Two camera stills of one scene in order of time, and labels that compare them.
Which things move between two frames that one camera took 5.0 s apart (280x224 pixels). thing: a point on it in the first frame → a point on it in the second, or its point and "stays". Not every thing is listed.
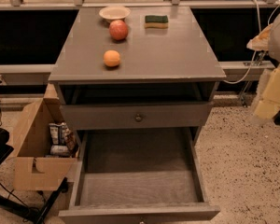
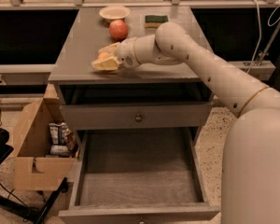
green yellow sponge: x=156 y=21 stays
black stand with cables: x=0 y=150 stays
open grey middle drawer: x=138 y=175 stays
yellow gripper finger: x=260 y=42 → x=127 y=57
